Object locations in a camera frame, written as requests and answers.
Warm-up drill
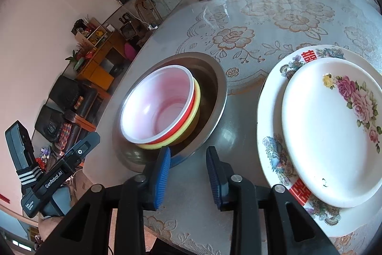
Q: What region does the yellow plastic bowl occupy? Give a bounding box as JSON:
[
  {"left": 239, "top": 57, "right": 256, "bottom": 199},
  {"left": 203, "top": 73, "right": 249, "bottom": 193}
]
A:
[{"left": 137, "top": 79, "right": 201, "bottom": 150}]

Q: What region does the red plastic bowl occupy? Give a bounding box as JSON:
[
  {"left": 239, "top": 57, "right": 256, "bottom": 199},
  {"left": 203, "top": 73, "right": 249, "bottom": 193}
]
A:
[{"left": 119, "top": 65, "right": 195, "bottom": 144}]

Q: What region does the stainless steel basin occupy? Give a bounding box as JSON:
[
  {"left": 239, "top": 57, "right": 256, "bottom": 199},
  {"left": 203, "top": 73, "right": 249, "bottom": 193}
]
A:
[{"left": 112, "top": 52, "right": 227, "bottom": 173}]

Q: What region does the white floral plate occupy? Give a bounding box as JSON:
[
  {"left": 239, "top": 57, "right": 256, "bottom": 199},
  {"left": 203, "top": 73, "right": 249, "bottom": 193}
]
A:
[{"left": 281, "top": 58, "right": 381, "bottom": 208}]

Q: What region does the large dragon pattern plate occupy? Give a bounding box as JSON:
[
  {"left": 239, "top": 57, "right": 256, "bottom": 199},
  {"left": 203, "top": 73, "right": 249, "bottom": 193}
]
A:
[{"left": 257, "top": 45, "right": 381, "bottom": 237}]

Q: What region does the black sofa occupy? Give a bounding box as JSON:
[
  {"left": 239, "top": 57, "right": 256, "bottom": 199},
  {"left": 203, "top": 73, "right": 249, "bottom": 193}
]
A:
[{"left": 35, "top": 75, "right": 98, "bottom": 155}]

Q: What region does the orange wooden desk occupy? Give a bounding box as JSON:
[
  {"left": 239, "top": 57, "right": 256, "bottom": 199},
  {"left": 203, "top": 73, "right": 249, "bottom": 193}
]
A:
[{"left": 76, "top": 31, "right": 127, "bottom": 91}]

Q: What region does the pink bag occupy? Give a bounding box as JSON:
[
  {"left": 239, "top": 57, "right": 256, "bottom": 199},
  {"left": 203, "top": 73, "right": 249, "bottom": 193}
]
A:
[{"left": 124, "top": 42, "right": 137, "bottom": 62}]

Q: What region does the floral lace tablecloth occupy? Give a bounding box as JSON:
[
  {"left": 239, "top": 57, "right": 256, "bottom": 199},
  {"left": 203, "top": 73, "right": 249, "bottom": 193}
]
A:
[{"left": 84, "top": 0, "right": 381, "bottom": 254}]

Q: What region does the small dark speaker cabinet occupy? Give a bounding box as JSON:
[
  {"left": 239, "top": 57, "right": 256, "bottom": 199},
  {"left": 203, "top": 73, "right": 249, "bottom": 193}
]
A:
[{"left": 120, "top": 21, "right": 138, "bottom": 41}]

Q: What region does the wooden desk shelf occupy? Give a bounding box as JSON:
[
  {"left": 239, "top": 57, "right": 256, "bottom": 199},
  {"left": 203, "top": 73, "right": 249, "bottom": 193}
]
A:
[{"left": 71, "top": 17, "right": 109, "bottom": 48}]

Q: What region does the wooden chair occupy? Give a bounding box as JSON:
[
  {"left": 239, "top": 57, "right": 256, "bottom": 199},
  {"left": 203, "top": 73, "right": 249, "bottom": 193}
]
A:
[{"left": 135, "top": 0, "right": 163, "bottom": 30}]

